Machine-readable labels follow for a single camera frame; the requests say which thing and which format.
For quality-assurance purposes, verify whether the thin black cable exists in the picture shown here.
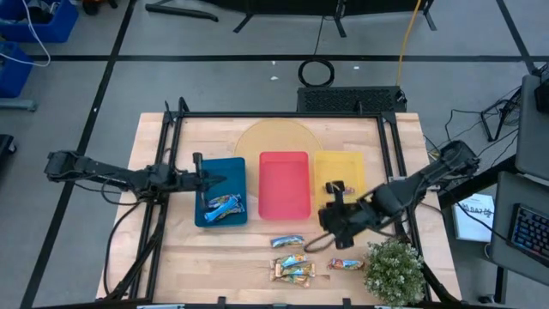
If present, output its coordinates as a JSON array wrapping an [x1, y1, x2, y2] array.
[[314, 15, 326, 58]]

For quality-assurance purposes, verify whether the black floor bar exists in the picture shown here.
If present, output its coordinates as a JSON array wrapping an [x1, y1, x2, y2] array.
[[144, 3, 220, 23]]

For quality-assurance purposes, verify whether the black desk beam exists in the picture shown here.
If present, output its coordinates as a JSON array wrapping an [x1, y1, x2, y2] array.
[[437, 154, 518, 209]]

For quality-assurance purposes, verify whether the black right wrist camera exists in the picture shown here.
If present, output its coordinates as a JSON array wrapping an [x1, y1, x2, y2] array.
[[333, 231, 357, 251]]

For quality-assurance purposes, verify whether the yellow cable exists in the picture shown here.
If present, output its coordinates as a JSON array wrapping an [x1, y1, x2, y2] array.
[[395, 0, 424, 86]]

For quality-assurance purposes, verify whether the white printed paper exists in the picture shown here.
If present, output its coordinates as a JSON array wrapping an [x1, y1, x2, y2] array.
[[452, 192, 496, 244]]

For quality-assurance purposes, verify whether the yellow plastic bin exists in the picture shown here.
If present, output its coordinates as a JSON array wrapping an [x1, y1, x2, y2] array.
[[313, 149, 366, 207]]

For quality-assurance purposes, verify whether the white cable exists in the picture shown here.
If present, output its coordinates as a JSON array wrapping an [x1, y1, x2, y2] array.
[[0, 0, 51, 69]]

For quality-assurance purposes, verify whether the grey floor base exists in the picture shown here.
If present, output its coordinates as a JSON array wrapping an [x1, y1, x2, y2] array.
[[0, 99, 39, 112]]

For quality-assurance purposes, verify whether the black floor stand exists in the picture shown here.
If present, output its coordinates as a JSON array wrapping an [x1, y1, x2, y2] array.
[[479, 87, 523, 143]]

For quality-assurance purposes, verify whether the red plastic bin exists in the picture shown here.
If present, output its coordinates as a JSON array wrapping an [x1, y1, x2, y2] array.
[[257, 150, 312, 221]]

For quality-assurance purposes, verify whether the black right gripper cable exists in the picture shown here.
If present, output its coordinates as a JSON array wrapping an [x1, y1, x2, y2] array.
[[303, 231, 342, 254]]

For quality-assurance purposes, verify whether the small green potted plant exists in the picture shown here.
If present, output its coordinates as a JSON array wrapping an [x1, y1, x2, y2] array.
[[363, 238, 425, 308]]

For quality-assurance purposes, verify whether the green and blue granola bar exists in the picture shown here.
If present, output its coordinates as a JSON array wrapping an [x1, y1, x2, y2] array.
[[269, 234, 305, 249], [207, 193, 241, 209]]

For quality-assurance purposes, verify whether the grey desk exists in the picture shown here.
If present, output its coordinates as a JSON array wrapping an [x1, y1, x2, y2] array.
[[514, 73, 549, 181], [490, 170, 549, 287]]

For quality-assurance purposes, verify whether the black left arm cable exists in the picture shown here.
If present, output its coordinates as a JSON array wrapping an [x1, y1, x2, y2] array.
[[101, 182, 145, 297]]

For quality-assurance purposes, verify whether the blue plastic bin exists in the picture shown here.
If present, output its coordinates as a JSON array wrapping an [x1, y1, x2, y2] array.
[[194, 156, 249, 228]]

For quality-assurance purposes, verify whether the black floor object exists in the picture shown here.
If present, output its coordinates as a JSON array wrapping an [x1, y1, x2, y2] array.
[[0, 134, 17, 156]]

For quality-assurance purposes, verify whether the black mesh computer case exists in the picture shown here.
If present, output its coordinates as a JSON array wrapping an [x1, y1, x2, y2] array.
[[296, 85, 407, 114]]

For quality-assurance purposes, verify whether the black partition panel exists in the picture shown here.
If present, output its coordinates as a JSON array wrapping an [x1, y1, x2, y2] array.
[[201, 0, 437, 39]]

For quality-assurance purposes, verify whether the blue storage crate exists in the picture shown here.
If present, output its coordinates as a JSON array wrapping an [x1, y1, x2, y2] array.
[[0, 41, 34, 99], [0, 0, 80, 44]]

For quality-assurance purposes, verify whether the black metal rig frame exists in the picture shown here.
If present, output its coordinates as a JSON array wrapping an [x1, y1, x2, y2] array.
[[96, 96, 462, 309]]

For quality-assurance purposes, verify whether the black desk device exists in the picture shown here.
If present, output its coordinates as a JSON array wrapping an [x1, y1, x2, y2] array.
[[534, 64, 549, 115]]

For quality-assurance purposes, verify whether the light blue granola bar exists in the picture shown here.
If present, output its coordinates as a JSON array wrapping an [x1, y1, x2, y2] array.
[[203, 197, 239, 222], [214, 202, 245, 221]]

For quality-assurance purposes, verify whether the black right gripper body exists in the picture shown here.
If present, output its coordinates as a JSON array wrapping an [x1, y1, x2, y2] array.
[[317, 192, 378, 237]]

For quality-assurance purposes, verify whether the coiled black cable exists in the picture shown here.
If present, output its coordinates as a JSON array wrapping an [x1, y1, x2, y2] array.
[[298, 58, 336, 88]]

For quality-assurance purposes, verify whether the black backlit keyboard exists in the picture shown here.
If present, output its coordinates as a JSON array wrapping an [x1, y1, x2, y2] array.
[[508, 203, 549, 266]]

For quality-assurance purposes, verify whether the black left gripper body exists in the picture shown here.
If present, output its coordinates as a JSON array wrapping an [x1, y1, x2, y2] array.
[[173, 153, 211, 209]]

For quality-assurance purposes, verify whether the red and orange granola bar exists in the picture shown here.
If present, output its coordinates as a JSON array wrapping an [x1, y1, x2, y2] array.
[[328, 257, 365, 271]]

